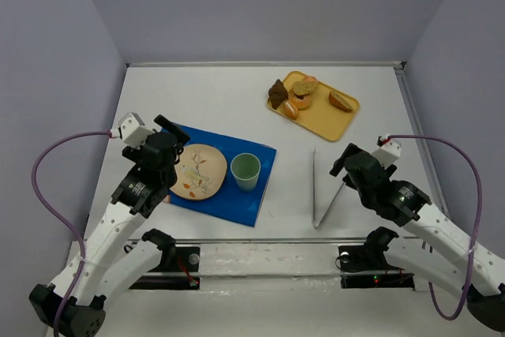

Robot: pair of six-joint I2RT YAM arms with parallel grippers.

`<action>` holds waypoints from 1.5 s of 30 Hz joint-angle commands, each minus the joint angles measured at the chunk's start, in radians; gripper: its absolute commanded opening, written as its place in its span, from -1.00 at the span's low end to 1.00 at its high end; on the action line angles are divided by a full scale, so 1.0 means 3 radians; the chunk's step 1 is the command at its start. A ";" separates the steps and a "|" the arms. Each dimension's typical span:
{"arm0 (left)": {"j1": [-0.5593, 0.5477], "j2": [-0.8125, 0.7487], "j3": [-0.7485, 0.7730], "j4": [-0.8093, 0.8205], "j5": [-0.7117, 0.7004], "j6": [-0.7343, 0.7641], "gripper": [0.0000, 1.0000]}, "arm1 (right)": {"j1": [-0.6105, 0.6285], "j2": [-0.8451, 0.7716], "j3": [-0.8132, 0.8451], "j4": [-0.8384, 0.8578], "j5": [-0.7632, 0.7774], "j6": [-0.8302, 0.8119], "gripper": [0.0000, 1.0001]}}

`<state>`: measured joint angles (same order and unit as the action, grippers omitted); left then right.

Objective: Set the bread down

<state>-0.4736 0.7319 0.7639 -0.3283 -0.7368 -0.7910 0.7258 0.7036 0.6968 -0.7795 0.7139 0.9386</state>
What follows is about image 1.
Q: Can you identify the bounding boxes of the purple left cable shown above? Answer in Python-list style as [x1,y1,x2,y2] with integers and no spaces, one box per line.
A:
[31,130,113,337]

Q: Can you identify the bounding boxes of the sliced seeded bread roll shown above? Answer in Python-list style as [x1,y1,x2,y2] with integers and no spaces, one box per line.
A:
[291,81,319,96]

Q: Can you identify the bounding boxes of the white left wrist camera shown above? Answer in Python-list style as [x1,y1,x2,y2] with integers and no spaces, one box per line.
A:
[118,112,155,148]

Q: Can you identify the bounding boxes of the green cup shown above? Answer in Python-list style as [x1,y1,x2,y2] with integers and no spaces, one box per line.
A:
[230,153,261,192]

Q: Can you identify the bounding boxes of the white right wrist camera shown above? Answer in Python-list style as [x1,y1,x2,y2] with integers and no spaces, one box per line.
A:
[375,135,402,168]

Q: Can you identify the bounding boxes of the beige bird pattern plate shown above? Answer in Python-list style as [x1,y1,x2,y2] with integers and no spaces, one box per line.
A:
[170,144,228,201]

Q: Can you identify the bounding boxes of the metal serving tongs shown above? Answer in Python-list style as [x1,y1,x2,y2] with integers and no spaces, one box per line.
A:
[311,148,344,230]

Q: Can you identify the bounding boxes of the dark chocolate croissant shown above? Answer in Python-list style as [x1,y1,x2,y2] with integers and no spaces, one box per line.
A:
[268,80,288,110]

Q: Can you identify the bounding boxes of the glazed donut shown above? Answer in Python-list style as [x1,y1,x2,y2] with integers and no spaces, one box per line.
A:
[288,90,312,110]

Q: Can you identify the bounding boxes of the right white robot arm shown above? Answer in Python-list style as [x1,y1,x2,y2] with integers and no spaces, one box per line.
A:
[330,138,504,333]

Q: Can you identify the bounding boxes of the orange glazed bun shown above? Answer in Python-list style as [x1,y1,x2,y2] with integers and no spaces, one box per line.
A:
[282,100,299,120]

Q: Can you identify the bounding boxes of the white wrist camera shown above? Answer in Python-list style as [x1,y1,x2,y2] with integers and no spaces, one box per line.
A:
[375,135,402,168]
[118,112,155,148]

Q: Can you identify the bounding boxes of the yellow tray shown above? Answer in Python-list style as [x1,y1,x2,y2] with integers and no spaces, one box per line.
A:
[267,71,360,142]

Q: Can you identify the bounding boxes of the blue placemat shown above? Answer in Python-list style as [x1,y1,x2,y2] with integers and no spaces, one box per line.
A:
[168,126,276,227]

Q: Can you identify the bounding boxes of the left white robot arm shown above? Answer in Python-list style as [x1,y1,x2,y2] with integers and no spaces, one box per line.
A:
[29,113,190,336]

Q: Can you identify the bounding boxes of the brown bread wedge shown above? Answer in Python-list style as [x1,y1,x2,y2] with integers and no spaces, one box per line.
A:
[328,91,354,113]

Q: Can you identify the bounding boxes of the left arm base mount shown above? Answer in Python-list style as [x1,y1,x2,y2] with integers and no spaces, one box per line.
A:
[129,246,200,290]

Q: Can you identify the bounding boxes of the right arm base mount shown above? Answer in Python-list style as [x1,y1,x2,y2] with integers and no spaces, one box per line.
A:
[335,245,415,290]

